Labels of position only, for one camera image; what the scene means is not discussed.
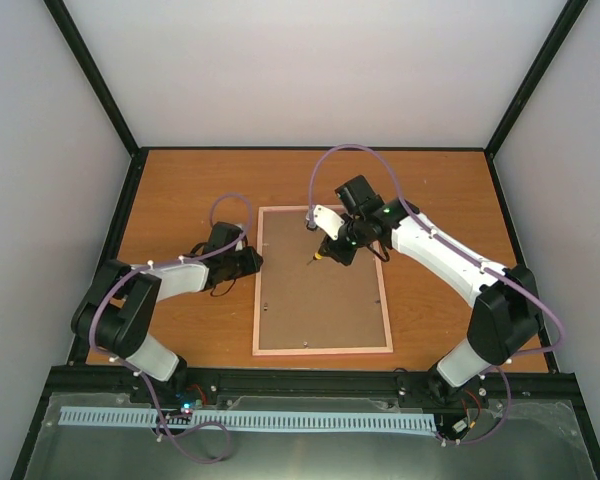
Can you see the light blue cable duct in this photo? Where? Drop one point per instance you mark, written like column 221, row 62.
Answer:
column 253, row 421

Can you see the right black corner post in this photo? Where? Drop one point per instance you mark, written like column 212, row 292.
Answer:
column 553, row 42

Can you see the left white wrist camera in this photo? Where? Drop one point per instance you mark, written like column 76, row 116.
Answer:
column 237, row 238

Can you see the black corner post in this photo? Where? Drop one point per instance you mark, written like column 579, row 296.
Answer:
column 553, row 42
column 80, row 51

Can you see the yellow handled screwdriver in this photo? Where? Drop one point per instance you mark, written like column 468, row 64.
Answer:
column 321, row 253

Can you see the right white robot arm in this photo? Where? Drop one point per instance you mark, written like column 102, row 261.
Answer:
column 505, row 311

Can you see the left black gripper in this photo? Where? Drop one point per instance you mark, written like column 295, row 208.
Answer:
column 251, row 265

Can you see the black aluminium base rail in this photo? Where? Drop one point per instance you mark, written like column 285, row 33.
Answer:
column 406, row 389

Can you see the left black corner post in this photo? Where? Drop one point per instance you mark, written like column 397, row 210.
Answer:
column 80, row 51

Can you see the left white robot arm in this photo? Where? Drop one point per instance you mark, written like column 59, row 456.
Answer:
column 116, row 312

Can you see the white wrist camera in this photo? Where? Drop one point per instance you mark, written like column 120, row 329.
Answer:
column 326, row 219
column 237, row 238

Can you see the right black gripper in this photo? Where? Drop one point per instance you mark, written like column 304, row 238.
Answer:
column 343, row 256

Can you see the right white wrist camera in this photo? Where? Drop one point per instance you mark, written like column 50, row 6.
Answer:
column 326, row 219

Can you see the pink picture frame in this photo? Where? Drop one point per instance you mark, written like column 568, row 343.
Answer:
column 314, row 307

